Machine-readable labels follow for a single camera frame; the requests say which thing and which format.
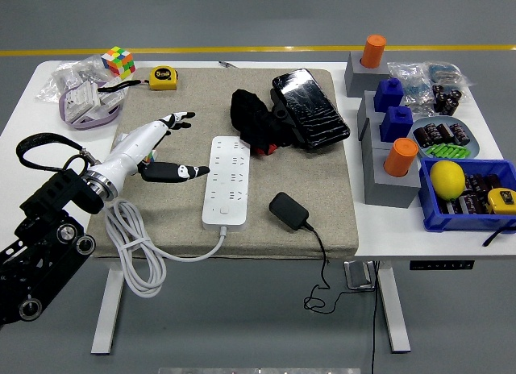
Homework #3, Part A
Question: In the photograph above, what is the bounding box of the yellow tape measure black strap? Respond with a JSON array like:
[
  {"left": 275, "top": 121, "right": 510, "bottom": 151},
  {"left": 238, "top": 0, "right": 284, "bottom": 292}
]
[{"left": 96, "top": 65, "right": 179, "bottom": 93}]

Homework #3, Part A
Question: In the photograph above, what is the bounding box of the white wall socket plate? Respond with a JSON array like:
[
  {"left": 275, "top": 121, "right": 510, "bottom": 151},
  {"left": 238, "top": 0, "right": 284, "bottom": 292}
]
[
  {"left": 64, "top": 81, "right": 102, "bottom": 123},
  {"left": 82, "top": 89, "right": 126, "bottom": 121}
]

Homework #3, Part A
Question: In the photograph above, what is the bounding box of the grey block with square hole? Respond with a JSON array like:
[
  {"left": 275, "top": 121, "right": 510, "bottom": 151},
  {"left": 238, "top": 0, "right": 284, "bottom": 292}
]
[
  {"left": 358, "top": 116, "right": 388, "bottom": 149},
  {"left": 356, "top": 89, "right": 384, "bottom": 127}
]

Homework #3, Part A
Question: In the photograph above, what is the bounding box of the blue square peg block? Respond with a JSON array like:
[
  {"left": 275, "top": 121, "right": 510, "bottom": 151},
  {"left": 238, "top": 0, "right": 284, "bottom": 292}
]
[
  {"left": 372, "top": 77, "right": 405, "bottom": 113},
  {"left": 379, "top": 106, "right": 414, "bottom": 144}
]

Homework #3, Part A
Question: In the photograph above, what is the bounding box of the silver box under table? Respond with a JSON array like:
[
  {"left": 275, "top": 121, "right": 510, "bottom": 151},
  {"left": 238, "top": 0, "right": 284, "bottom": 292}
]
[{"left": 344, "top": 260, "right": 378, "bottom": 289}]

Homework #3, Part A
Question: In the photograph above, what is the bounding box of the large grey block round hole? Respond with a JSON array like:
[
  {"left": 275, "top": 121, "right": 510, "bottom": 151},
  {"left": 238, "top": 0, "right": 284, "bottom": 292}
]
[{"left": 361, "top": 142, "right": 421, "bottom": 209}]

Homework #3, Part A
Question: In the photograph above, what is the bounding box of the row of green batteries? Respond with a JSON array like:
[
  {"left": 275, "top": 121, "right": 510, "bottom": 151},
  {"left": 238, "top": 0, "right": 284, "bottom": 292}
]
[{"left": 425, "top": 143, "right": 471, "bottom": 159}]

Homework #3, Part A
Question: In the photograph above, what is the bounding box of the black power adapter with cord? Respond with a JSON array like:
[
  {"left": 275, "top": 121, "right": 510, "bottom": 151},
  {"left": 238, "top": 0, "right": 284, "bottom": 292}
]
[{"left": 268, "top": 191, "right": 374, "bottom": 314}]

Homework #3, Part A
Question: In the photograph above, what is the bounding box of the clear bag of small parts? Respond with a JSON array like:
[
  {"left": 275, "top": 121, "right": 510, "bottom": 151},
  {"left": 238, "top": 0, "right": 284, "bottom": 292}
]
[{"left": 387, "top": 60, "right": 439, "bottom": 107}]

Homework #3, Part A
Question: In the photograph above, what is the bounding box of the thin black hanging cable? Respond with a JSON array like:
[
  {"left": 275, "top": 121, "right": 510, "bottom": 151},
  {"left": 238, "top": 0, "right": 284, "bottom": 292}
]
[{"left": 368, "top": 260, "right": 382, "bottom": 374}]

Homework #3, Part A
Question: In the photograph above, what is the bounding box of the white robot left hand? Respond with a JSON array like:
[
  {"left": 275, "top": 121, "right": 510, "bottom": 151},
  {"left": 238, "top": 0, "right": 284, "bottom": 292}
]
[{"left": 100, "top": 110, "right": 211, "bottom": 189}]

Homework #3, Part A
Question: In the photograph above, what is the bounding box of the light blue oval plate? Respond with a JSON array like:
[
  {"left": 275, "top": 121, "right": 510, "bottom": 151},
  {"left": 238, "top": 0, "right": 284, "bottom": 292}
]
[{"left": 406, "top": 115, "right": 481, "bottom": 160}]

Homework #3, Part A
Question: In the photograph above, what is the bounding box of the orange cylinder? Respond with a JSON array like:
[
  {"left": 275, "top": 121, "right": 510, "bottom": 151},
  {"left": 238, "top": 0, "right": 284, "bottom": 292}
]
[
  {"left": 382, "top": 137, "right": 419, "bottom": 177},
  {"left": 360, "top": 34, "right": 387, "bottom": 69}
]

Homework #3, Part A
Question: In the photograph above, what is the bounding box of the white power strip with cable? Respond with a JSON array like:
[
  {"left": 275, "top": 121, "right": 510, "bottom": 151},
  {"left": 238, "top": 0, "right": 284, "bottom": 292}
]
[{"left": 104, "top": 135, "right": 252, "bottom": 299}]

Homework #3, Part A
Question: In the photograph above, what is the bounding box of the lilac plastic tray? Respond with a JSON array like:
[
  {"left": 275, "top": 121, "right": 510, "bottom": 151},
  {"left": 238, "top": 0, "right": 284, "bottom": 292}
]
[{"left": 59, "top": 81, "right": 130, "bottom": 132}]

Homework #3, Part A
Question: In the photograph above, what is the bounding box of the blue plastic bin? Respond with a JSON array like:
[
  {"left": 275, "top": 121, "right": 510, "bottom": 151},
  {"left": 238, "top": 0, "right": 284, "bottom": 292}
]
[{"left": 418, "top": 156, "right": 516, "bottom": 233}]

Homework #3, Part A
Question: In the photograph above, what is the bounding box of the yellow tape measure with label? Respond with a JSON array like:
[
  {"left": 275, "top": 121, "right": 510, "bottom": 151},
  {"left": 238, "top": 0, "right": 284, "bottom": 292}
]
[{"left": 485, "top": 187, "right": 516, "bottom": 216}]

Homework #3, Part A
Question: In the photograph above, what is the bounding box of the capacitors heap in bin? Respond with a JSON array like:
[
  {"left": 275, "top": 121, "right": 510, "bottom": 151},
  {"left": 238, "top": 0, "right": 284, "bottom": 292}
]
[{"left": 439, "top": 172, "right": 505, "bottom": 214}]

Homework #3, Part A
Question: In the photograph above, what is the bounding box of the grey-brown fabric mat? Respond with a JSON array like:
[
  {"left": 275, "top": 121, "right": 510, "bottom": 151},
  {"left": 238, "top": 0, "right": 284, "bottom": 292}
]
[{"left": 86, "top": 67, "right": 360, "bottom": 260}]

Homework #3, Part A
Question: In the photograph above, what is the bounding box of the grey block with round hole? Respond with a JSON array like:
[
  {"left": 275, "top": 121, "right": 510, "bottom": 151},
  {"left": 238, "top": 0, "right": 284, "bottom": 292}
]
[{"left": 344, "top": 51, "right": 391, "bottom": 98}]

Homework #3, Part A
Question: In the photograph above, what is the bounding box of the Rubik's cube with white face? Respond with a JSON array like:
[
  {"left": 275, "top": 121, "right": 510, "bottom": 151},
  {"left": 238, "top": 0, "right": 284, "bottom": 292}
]
[{"left": 100, "top": 46, "right": 136, "bottom": 79}]

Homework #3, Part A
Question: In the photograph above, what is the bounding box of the white table leg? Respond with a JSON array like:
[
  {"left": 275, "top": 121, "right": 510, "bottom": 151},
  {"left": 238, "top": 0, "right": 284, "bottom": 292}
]
[
  {"left": 90, "top": 264, "right": 126, "bottom": 355},
  {"left": 377, "top": 264, "right": 412, "bottom": 354}
]

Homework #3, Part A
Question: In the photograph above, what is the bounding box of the clear bag of blue parts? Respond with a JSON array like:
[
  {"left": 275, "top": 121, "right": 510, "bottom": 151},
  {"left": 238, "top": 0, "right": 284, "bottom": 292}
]
[{"left": 425, "top": 61, "right": 476, "bottom": 89}]

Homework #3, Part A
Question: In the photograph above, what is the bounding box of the black phone holder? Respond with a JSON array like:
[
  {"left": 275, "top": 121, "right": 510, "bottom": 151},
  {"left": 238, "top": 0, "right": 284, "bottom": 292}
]
[{"left": 268, "top": 88, "right": 302, "bottom": 148}]

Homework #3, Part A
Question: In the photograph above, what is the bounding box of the black crumpled cloth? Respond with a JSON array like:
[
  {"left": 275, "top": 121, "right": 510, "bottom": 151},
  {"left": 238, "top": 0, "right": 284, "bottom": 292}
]
[{"left": 229, "top": 88, "right": 299, "bottom": 154}]

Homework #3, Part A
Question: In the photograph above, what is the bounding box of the yellow lemon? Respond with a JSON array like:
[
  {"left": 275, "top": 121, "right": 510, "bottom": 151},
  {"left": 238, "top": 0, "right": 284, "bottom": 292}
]
[{"left": 429, "top": 160, "right": 467, "bottom": 201}]

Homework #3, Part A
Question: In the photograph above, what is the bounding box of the black wrist strap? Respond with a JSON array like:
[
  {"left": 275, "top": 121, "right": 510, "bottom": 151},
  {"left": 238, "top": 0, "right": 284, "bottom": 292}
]
[{"left": 482, "top": 223, "right": 516, "bottom": 247}]

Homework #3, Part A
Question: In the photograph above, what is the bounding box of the clear bag of white parts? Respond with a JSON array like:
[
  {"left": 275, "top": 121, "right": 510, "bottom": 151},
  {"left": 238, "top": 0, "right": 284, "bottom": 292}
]
[{"left": 35, "top": 54, "right": 110, "bottom": 103}]

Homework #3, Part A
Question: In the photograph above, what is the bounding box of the black capacitor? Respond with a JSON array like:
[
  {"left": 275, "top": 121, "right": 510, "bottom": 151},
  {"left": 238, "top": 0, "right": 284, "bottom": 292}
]
[
  {"left": 414, "top": 126, "right": 435, "bottom": 148},
  {"left": 422, "top": 123, "right": 443, "bottom": 144},
  {"left": 437, "top": 123, "right": 456, "bottom": 144},
  {"left": 449, "top": 123, "right": 472, "bottom": 146}
]

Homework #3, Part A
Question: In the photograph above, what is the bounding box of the black table control panel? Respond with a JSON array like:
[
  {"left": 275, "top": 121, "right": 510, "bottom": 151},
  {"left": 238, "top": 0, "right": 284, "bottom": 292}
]
[{"left": 410, "top": 260, "right": 476, "bottom": 271}]

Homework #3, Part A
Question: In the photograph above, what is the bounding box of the pile of black capacitors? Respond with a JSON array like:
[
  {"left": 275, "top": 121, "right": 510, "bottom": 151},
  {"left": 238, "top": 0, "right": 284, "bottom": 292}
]
[{"left": 431, "top": 83, "right": 464, "bottom": 116}]

